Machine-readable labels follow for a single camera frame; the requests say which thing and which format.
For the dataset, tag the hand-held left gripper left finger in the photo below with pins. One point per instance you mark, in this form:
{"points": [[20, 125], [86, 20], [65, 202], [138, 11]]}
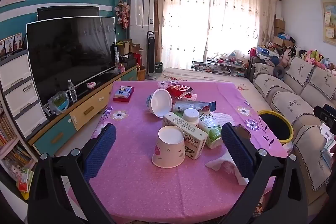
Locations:
{"points": [[101, 150]]}

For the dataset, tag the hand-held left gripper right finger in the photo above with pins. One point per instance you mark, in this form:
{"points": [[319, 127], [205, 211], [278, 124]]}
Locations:
{"points": [[237, 153]]}

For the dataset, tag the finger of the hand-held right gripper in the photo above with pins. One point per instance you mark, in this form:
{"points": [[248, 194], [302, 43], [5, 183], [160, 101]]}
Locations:
{"points": [[326, 116]]}

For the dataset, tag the white tissue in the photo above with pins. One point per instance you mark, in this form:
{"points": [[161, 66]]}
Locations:
{"points": [[218, 162]]}

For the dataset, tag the clear plastic bottle green label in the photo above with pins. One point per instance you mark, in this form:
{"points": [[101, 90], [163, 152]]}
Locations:
{"points": [[212, 132]]}

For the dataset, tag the white knitted cloth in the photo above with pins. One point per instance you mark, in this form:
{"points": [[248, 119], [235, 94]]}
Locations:
{"points": [[225, 117]]}

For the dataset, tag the beige drink carton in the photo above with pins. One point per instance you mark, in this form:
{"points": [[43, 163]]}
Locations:
{"points": [[195, 142]]}

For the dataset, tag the black bin yellow rim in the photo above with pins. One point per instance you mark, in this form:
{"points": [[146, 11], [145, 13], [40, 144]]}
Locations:
{"points": [[275, 127]]}

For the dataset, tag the white capped jar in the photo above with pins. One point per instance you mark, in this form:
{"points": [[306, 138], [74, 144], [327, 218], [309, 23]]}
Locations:
{"points": [[190, 115]]}

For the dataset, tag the blue and white wrapper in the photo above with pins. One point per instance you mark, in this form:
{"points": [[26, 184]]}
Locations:
{"points": [[194, 105]]}

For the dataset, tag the pink printed paper cup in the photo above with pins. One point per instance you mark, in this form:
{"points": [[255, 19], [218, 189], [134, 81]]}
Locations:
{"points": [[168, 153]]}

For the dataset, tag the small pale pink box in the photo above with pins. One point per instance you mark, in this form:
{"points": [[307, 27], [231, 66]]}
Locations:
{"points": [[191, 96]]}

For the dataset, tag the white paper bowl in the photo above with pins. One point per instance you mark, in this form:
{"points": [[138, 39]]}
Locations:
{"points": [[160, 104]]}

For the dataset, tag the red snack bag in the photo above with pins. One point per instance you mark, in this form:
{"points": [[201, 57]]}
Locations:
{"points": [[179, 90]]}

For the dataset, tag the light blue tissue package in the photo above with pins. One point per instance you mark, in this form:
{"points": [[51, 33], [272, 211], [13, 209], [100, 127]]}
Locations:
{"points": [[328, 155]]}

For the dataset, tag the beige sofa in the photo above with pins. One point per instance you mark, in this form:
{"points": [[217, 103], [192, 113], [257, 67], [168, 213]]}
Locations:
{"points": [[288, 100]]}

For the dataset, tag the teal yellow television cabinet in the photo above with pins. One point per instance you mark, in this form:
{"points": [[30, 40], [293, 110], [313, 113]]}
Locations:
{"points": [[86, 111]]}

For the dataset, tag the pink floral tablecloth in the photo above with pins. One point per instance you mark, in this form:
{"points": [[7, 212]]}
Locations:
{"points": [[136, 187]]}

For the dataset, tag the flat red box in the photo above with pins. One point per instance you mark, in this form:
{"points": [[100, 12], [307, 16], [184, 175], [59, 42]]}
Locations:
{"points": [[123, 100]]}

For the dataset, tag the row of plush toys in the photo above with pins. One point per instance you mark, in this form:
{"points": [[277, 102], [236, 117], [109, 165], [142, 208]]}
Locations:
{"points": [[315, 57]]}

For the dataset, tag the blue card box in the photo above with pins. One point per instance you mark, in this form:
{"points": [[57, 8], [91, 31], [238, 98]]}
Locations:
{"points": [[122, 91]]}

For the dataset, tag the clear water bottle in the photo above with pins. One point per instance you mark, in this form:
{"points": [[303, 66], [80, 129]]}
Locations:
{"points": [[72, 94]]}

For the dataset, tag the plastic bag with greens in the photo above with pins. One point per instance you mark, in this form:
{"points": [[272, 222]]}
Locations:
{"points": [[59, 103]]}

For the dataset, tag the small pink toy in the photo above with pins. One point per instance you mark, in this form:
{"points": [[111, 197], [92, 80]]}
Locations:
{"points": [[91, 85]]}

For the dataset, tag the grey neck pillow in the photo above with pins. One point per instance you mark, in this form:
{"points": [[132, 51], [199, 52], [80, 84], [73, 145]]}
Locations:
{"points": [[278, 71]]}

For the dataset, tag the floral bed sheet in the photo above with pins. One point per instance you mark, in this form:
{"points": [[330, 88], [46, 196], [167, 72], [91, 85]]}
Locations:
{"points": [[210, 77]]}

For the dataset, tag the bookshelf with books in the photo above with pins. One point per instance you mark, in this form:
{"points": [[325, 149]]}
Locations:
{"points": [[13, 155]]}

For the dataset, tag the blue star patterned bag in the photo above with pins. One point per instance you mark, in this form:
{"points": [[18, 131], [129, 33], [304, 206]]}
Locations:
{"points": [[265, 53]]}

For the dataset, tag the cluttered glass table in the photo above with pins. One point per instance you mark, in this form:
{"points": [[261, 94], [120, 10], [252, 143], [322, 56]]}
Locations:
{"points": [[220, 65]]}

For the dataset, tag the black tall box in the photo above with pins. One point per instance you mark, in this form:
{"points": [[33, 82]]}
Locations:
{"points": [[116, 56]]}

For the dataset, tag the large curved television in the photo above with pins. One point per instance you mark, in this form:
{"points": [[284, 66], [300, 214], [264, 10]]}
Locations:
{"points": [[68, 56]]}

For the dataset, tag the green box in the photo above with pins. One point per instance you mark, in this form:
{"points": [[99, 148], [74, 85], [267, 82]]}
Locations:
{"points": [[158, 67]]}

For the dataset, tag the white plastic drawer unit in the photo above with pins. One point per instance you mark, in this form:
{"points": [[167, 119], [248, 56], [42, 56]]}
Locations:
{"points": [[18, 92]]}

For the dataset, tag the stack of cardboard boxes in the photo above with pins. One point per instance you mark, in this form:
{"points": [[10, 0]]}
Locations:
{"points": [[279, 27]]}

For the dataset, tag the black tower fan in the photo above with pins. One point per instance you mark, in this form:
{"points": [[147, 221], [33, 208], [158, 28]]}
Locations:
{"points": [[151, 56]]}

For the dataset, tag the open cardboard box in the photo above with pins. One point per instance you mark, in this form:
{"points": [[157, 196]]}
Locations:
{"points": [[132, 47]]}

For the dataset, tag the sheer patterned curtain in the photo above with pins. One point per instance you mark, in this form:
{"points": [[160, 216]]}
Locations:
{"points": [[189, 24]]}

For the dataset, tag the tall brown cardboard panel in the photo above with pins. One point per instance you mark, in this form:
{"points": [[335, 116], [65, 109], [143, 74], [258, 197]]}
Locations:
{"points": [[157, 24]]}

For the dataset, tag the hanging flower decoration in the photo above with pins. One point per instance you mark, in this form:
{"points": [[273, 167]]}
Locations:
{"points": [[122, 12]]}

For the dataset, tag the white standing air conditioner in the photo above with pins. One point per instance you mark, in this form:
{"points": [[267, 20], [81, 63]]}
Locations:
{"points": [[141, 16]]}

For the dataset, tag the small black television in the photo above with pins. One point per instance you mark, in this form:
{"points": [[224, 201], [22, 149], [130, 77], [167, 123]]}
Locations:
{"points": [[65, 12]]}

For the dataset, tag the photo frame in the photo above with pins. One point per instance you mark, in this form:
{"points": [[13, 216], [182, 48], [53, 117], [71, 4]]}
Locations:
{"points": [[10, 44]]}

